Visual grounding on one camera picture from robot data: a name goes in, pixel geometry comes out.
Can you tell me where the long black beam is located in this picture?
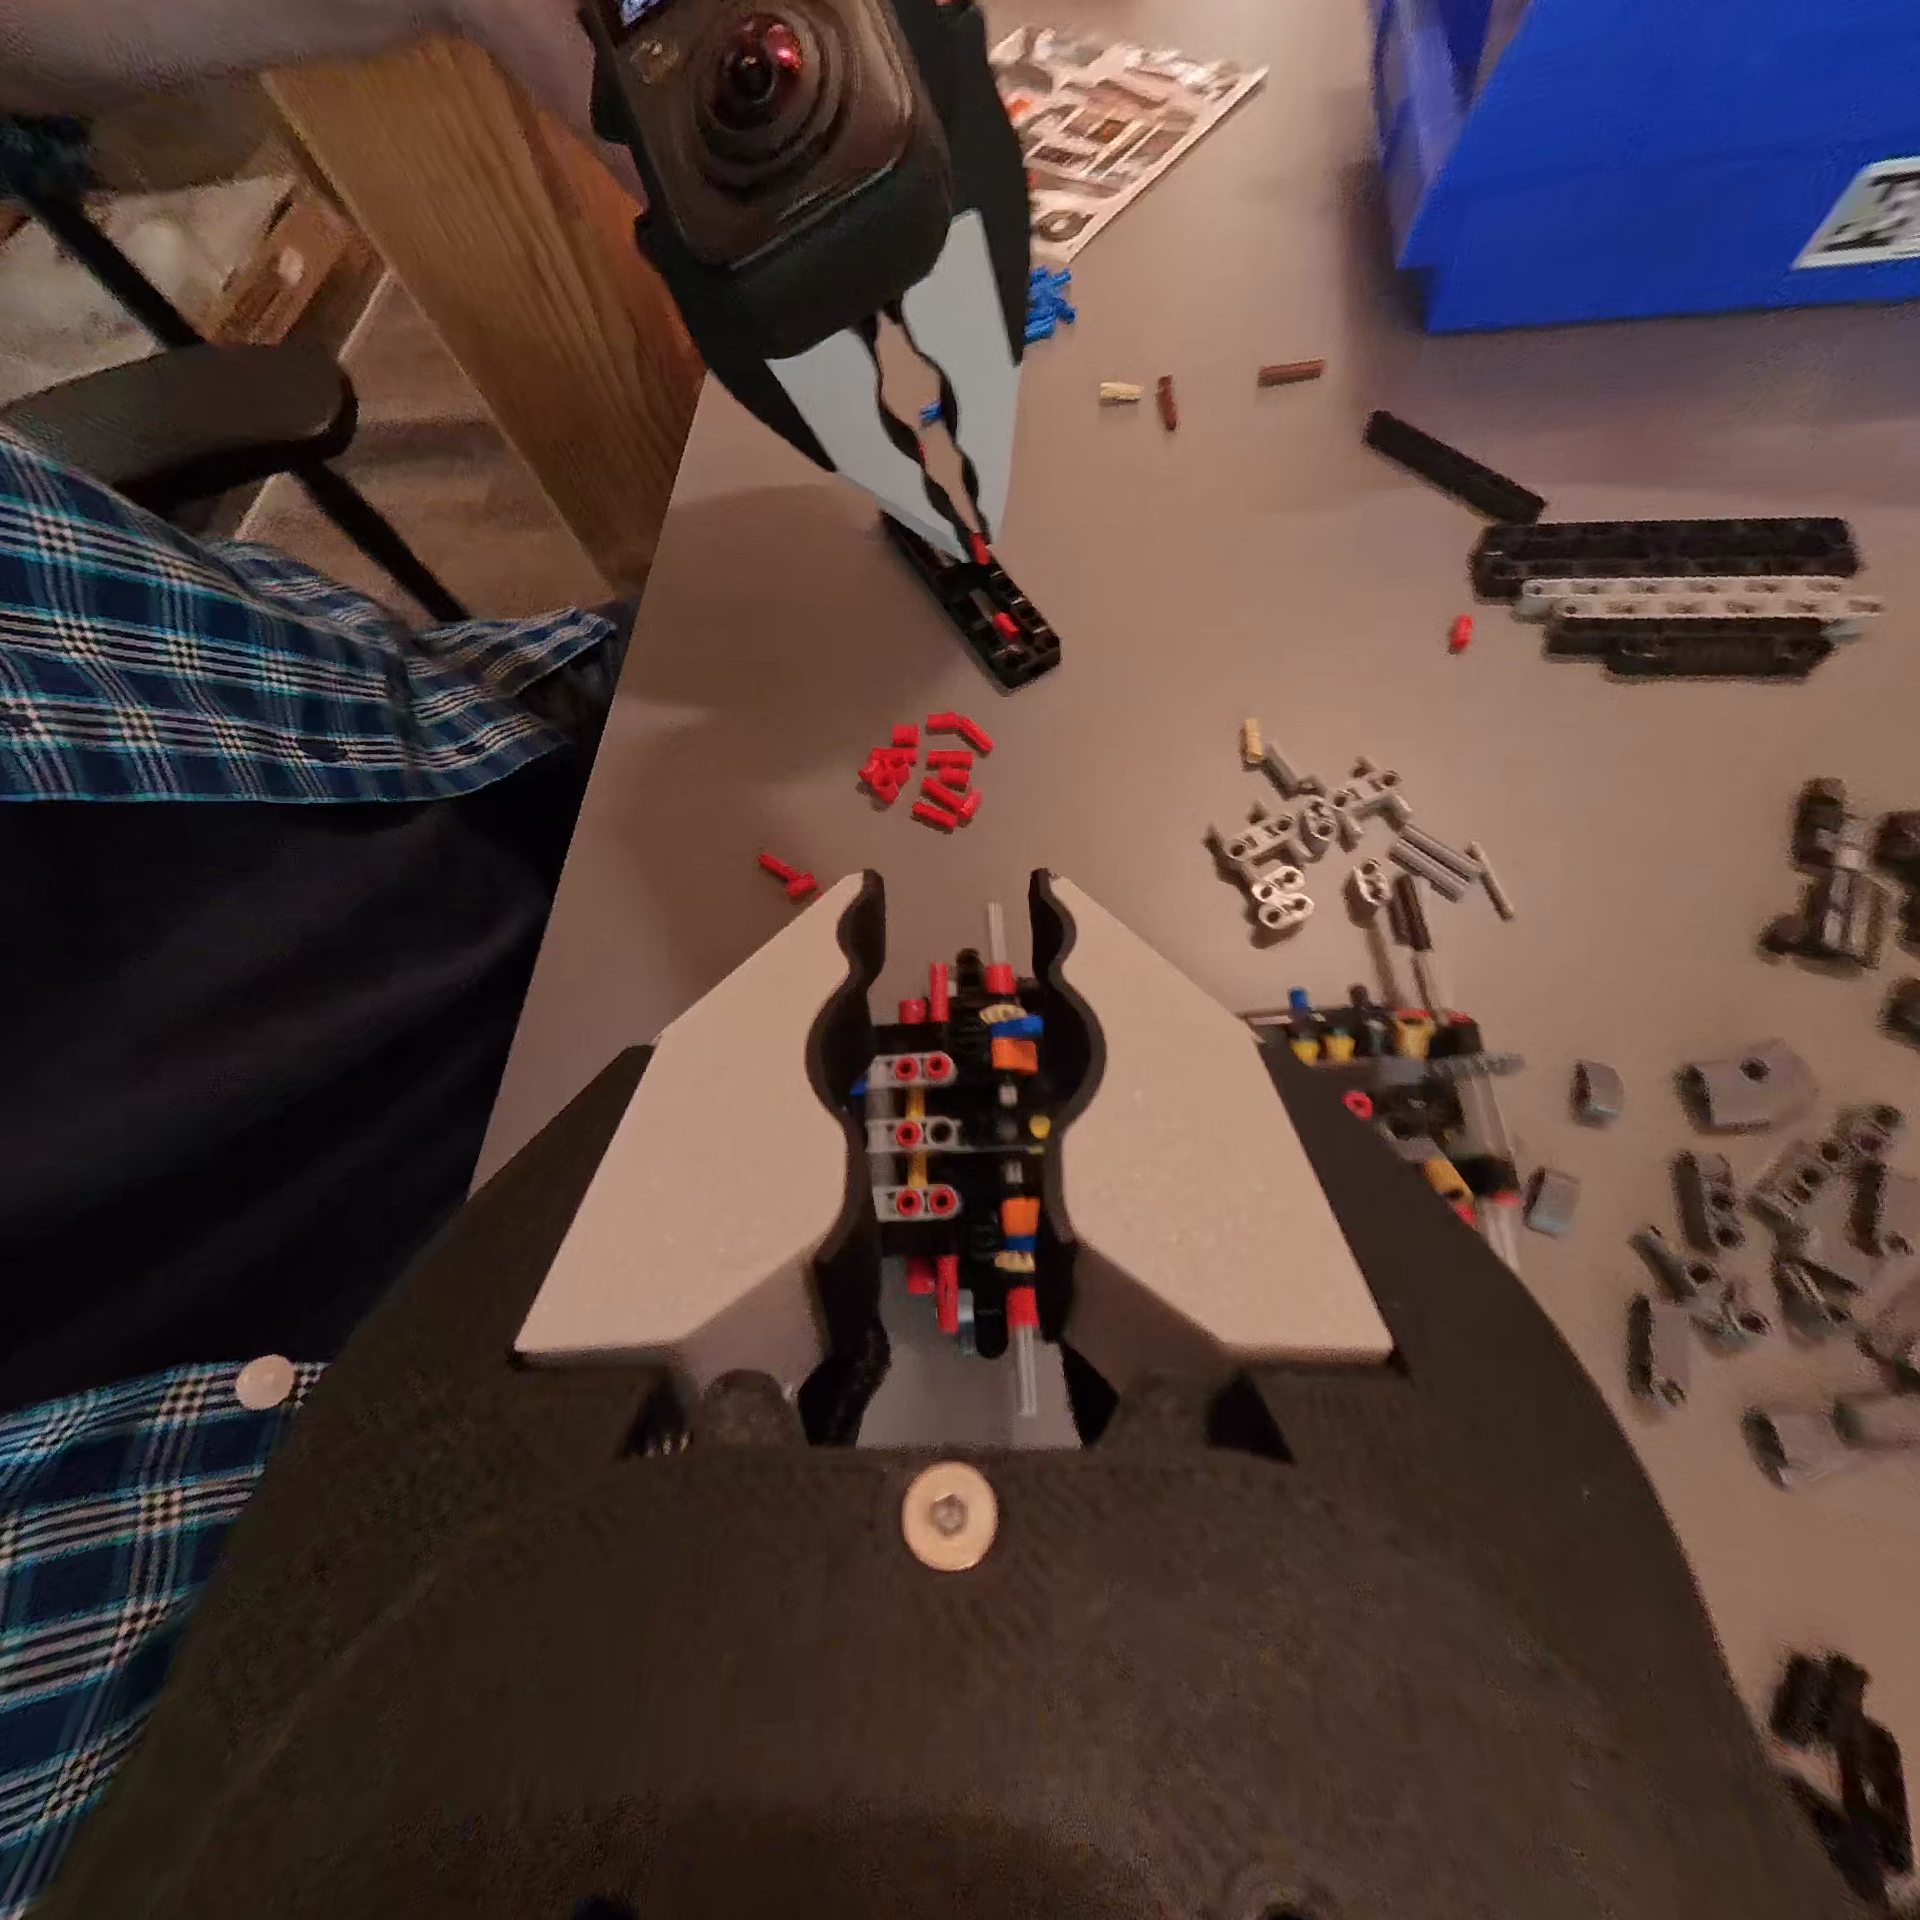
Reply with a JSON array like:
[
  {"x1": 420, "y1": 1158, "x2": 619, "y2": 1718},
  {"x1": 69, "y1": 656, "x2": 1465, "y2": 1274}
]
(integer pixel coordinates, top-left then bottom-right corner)
[{"x1": 1362, "y1": 409, "x2": 1548, "y2": 529}]

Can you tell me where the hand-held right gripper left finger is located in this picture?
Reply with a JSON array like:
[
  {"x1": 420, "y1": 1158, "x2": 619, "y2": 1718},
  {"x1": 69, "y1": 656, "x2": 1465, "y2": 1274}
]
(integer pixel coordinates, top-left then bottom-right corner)
[{"x1": 513, "y1": 872, "x2": 890, "y2": 1450}]

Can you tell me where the person's left forearm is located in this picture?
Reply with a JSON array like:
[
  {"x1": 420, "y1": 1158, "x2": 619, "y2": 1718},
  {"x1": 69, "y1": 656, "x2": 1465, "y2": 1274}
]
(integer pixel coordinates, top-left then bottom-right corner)
[{"x1": 0, "y1": 0, "x2": 594, "y2": 122}]

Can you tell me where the sticker sheet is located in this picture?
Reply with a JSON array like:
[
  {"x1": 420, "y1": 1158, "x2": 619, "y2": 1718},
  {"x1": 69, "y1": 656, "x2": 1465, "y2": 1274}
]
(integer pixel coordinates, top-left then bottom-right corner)
[{"x1": 982, "y1": 27, "x2": 1269, "y2": 253}]

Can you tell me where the pile of grey connector pieces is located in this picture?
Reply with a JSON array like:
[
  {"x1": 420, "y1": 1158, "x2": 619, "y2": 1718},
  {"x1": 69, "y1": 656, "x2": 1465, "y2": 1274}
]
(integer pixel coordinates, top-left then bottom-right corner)
[{"x1": 1206, "y1": 717, "x2": 1517, "y2": 947}]

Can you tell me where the pile of black connector pieces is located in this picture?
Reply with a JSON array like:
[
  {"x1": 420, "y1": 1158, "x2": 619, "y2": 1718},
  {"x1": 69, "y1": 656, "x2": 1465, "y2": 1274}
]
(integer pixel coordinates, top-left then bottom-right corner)
[{"x1": 1757, "y1": 777, "x2": 1920, "y2": 963}]

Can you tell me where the pile of red pins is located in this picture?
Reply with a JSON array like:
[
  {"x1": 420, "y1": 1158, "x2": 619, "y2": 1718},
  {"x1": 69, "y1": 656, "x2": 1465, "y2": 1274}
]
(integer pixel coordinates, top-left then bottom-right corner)
[{"x1": 857, "y1": 710, "x2": 995, "y2": 829}]

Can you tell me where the cardboard box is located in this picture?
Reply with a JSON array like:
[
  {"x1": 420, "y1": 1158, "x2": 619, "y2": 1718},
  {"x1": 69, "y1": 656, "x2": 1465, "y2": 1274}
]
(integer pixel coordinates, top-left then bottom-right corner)
[{"x1": 194, "y1": 180, "x2": 385, "y2": 355}]

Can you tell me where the wooden post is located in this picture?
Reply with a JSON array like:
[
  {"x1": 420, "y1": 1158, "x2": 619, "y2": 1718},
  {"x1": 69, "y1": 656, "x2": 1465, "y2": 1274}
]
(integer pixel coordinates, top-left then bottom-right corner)
[{"x1": 263, "y1": 36, "x2": 706, "y2": 601}]

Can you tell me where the multicoloured lego assembly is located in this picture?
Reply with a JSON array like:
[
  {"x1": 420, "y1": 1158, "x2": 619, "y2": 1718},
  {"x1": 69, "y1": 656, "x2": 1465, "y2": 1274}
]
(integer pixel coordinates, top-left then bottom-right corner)
[{"x1": 861, "y1": 901, "x2": 1524, "y2": 1419}]

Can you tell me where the blue storage bin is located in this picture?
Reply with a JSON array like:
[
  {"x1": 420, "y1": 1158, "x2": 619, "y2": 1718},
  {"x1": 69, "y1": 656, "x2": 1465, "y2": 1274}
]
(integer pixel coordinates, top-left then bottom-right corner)
[{"x1": 1371, "y1": 0, "x2": 1920, "y2": 337}]

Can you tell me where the short black beam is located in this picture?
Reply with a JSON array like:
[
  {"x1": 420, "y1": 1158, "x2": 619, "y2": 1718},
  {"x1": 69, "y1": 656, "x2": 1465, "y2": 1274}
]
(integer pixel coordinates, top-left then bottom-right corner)
[
  {"x1": 1546, "y1": 614, "x2": 1844, "y2": 658},
  {"x1": 1603, "y1": 645, "x2": 1820, "y2": 682}
]

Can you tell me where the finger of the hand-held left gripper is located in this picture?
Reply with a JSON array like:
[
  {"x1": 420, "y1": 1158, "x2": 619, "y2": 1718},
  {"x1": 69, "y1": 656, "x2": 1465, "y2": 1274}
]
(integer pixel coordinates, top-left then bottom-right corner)
[
  {"x1": 897, "y1": 200, "x2": 1028, "y2": 562},
  {"x1": 761, "y1": 321, "x2": 969, "y2": 570}
]

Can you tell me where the black lego frame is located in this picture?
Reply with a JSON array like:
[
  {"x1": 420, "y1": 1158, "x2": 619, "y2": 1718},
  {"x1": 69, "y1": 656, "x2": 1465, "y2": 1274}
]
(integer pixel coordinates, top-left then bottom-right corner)
[
  {"x1": 882, "y1": 510, "x2": 1065, "y2": 692},
  {"x1": 1469, "y1": 517, "x2": 1859, "y2": 598}
]

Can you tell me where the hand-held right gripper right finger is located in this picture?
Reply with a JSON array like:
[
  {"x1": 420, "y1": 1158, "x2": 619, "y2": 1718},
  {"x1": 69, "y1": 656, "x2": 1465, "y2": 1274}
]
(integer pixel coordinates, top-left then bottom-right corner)
[{"x1": 1027, "y1": 867, "x2": 1401, "y2": 1445}]

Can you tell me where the light grey beam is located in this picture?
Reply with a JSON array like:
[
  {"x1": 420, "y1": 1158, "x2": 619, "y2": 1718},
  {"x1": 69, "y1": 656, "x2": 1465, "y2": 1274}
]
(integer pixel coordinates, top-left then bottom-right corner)
[
  {"x1": 1515, "y1": 576, "x2": 1862, "y2": 620},
  {"x1": 1553, "y1": 597, "x2": 1883, "y2": 633}
]

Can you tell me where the pile of small black pins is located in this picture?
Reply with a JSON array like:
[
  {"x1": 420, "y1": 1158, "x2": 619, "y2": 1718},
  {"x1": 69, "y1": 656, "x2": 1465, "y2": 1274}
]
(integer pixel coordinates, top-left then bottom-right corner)
[{"x1": 1766, "y1": 1651, "x2": 1911, "y2": 1894}]

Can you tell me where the pile of dark grey pieces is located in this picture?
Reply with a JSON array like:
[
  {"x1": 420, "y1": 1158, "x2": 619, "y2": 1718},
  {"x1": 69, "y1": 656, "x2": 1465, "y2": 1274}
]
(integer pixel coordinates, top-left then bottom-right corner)
[{"x1": 1523, "y1": 1043, "x2": 1920, "y2": 1494}]

